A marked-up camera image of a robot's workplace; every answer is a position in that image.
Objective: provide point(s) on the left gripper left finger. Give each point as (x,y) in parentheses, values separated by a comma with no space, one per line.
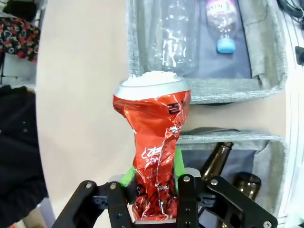
(95,206)

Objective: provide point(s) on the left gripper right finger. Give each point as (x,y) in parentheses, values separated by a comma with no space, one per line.
(213,204)

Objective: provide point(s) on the crushed red soda can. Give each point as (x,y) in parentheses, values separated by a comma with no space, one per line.
(152,123)

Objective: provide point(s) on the grey fabric basket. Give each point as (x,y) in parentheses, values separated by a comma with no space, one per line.
(225,137)
(225,91)

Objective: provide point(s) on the brown glass beer bottle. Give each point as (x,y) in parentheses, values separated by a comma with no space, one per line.
(248,184)
(217,159)

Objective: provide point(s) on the black garment of person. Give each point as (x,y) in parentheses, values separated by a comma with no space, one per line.
(16,147)

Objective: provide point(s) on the large clear plastic bottle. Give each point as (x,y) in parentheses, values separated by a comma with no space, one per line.
(175,35)

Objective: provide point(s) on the clear plastic bottle blue cap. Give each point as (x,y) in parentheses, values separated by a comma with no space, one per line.
(222,21)

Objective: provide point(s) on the black red floral fabric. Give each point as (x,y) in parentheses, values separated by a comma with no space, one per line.
(19,38)

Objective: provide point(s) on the small black bracket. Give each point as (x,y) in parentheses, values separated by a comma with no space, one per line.
(300,55)

